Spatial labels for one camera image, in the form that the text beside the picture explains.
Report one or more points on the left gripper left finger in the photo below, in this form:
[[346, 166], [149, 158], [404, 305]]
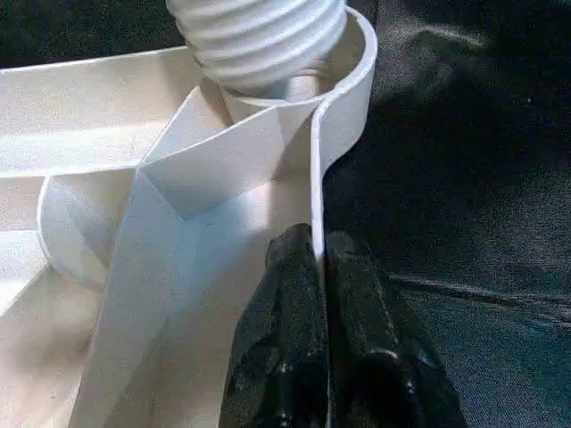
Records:
[[285, 334]]

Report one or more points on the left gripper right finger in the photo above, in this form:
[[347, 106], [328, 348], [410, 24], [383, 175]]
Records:
[[379, 356]]

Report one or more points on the white plastic table top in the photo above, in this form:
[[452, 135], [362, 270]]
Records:
[[201, 178]]

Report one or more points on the white plastic table leg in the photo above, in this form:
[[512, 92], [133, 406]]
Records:
[[259, 44]]

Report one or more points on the black mat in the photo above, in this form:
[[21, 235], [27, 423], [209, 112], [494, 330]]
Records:
[[468, 178]]

